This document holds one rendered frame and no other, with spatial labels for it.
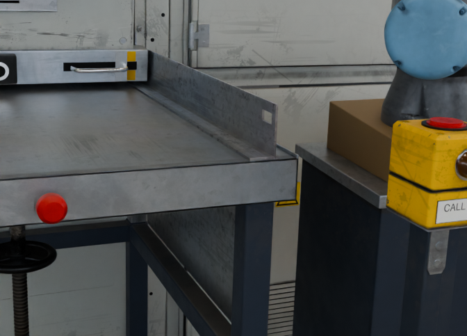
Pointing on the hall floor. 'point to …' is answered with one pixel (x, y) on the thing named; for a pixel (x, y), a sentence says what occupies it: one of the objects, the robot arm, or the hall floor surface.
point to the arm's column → (356, 264)
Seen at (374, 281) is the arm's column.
